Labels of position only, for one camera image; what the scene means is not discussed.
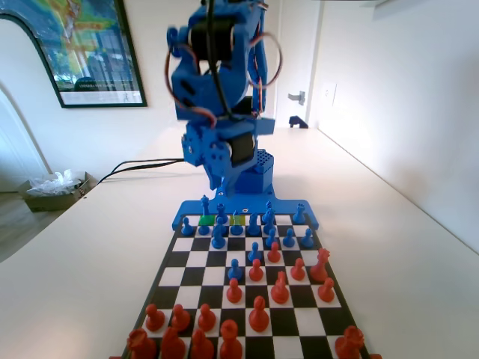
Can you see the blue geared gripper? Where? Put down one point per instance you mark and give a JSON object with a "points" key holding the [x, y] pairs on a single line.
{"points": [[209, 149]]}

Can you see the blue chess rook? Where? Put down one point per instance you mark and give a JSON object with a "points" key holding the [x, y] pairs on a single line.
{"points": [[298, 215], [221, 210]]}

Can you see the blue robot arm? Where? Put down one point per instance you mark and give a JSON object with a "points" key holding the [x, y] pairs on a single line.
{"points": [[202, 86]]}

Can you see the blue chess pawn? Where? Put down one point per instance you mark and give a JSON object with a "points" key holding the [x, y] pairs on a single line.
{"points": [[254, 254], [235, 272], [186, 228], [220, 223], [203, 229], [288, 239], [307, 240], [271, 239]]}

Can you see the blue chess queen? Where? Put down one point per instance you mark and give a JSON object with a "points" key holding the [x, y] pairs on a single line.
{"points": [[268, 209]]}

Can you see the blue chess knight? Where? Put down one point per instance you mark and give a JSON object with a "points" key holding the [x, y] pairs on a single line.
{"points": [[268, 226], [218, 241]]}

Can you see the red chess pawn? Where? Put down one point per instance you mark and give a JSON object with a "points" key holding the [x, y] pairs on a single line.
{"points": [[326, 291], [206, 319], [274, 254], [180, 319], [256, 272], [298, 271], [234, 293], [154, 319]]}

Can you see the red chess knight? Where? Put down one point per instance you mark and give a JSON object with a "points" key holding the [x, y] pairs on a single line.
{"points": [[280, 291], [173, 346]]}

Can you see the red chess bishop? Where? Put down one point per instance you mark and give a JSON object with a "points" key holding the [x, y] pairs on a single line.
{"points": [[202, 348], [259, 318]]}

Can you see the red chess rook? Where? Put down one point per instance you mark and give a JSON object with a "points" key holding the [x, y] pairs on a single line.
{"points": [[141, 346], [350, 344]]}

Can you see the dark blue clamp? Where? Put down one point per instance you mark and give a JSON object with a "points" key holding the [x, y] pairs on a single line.
{"points": [[297, 122]]}

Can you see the black white chessboard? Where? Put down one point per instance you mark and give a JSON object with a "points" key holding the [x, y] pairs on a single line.
{"points": [[209, 276]]}

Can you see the white door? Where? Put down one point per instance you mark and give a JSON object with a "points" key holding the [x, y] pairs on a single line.
{"points": [[310, 56]]}

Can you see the clear plastic bag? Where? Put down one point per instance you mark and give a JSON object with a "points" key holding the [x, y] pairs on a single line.
{"points": [[56, 185]]}

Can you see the brown cardboard box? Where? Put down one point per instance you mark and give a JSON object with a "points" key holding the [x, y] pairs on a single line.
{"points": [[48, 203]]}

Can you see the framed map poster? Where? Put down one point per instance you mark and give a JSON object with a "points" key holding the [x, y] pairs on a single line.
{"points": [[93, 45]]}

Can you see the white arched panel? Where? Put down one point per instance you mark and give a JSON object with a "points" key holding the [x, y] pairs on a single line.
{"points": [[15, 60]]}

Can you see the blue base plate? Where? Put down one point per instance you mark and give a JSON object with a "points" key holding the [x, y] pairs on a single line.
{"points": [[284, 206]]}

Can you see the blue gripper camera box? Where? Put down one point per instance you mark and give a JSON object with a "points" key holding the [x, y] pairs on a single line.
{"points": [[266, 127]]}

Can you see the white light switch plate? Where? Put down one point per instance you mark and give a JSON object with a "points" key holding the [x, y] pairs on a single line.
{"points": [[330, 95]]}

